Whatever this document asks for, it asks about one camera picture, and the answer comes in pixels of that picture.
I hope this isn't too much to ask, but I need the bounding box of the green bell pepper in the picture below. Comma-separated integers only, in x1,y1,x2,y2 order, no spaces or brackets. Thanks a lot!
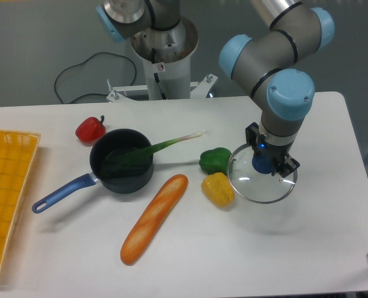
199,147,231,174

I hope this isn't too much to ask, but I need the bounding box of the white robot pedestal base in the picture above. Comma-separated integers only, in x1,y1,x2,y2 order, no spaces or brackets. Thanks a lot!
105,15,219,102

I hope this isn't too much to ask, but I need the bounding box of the glass pot lid blue knob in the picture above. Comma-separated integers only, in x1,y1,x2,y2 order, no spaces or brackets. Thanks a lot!
227,144,298,204

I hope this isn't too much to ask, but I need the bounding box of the black cable on floor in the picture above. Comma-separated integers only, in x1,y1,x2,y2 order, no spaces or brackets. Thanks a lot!
53,52,137,104

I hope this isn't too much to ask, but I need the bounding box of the red bell pepper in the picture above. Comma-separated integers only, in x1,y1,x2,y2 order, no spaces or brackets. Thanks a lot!
75,115,106,144

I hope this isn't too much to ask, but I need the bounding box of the yellow bell pepper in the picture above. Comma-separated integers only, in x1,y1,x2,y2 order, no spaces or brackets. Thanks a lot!
201,172,235,208

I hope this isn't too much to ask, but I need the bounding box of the black saucepan blue handle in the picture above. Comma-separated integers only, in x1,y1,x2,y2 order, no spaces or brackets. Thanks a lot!
32,129,154,214

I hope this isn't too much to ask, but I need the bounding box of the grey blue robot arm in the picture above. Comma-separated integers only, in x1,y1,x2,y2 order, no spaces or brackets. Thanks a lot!
96,1,335,177

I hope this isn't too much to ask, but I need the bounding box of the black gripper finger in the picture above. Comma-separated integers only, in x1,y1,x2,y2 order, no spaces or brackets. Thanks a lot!
272,155,300,178
245,122,259,147

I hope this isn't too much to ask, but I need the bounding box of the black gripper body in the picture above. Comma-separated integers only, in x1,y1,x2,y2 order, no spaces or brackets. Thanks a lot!
251,135,293,169

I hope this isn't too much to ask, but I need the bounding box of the yellow woven basket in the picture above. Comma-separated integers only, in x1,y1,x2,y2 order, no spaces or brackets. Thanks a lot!
0,130,40,272

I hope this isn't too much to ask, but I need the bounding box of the green spring onion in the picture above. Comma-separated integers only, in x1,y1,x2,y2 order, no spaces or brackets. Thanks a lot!
100,130,212,178

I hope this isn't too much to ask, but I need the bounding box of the orange baguette bread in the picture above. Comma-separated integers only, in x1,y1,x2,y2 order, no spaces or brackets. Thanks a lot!
120,174,188,266

